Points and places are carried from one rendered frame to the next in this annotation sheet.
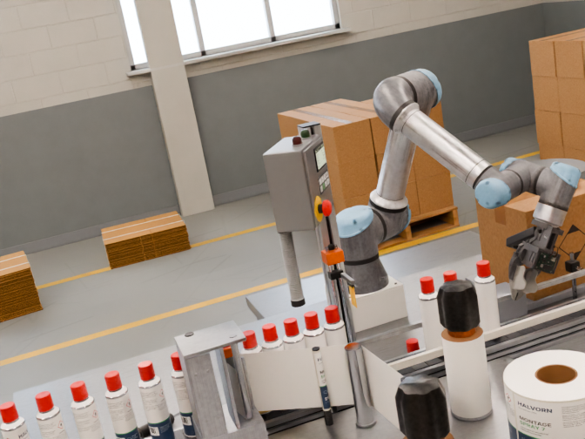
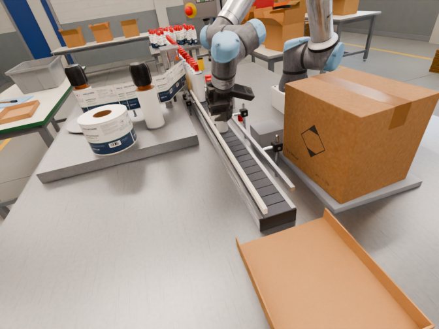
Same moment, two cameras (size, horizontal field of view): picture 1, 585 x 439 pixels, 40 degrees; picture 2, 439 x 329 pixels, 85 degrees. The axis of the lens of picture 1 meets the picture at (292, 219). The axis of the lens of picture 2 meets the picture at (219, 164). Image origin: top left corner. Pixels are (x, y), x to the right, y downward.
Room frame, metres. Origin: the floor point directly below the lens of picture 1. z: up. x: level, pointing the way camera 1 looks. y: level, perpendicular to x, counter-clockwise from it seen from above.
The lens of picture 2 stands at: (1.92, -1.40, 1.38)
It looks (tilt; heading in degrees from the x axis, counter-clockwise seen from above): 35 degrees down; 95
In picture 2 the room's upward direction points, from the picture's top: 9 degrees counter-clockwise
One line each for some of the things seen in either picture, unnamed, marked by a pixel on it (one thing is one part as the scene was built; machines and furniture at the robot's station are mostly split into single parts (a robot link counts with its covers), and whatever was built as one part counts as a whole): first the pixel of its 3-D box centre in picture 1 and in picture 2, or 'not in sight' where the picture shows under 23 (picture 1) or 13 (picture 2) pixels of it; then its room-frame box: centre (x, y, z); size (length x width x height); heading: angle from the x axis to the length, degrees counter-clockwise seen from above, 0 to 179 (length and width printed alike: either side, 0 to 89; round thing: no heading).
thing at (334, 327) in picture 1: (337, 346); (199, 83); (1.77, -0.05, 0.98); 0.05 x 0.05 x 0.20
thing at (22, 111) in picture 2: not in sight; (17, 111); (0.28, 0.38, 0.82); 0.34 x 0.24 x 0.04; 112
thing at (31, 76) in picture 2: not in sight; (41, 74); (-0.02, 1.25, 0.91); 0.60 x 0.40 x 0.22; 110
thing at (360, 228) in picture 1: (357, 232); (296, 53); (2.26, -0.18, 1.10); 0.13 x 0.12 x 0.14; 133
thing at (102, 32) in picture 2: not in sight; (102, 32); (-0.79, 4.87, 0.96); 0.44 x 0.44 x 0.37; 14
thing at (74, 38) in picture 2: not in sight; (73, 36); (-1.40, 4.70, 0.97); 0.47 x 0.41 x 0.37; 103
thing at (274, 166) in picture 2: (476, 306); (227, 112); (1.91, -0.43, 0.95); 1.07 x 0.01 x 0.01; 106
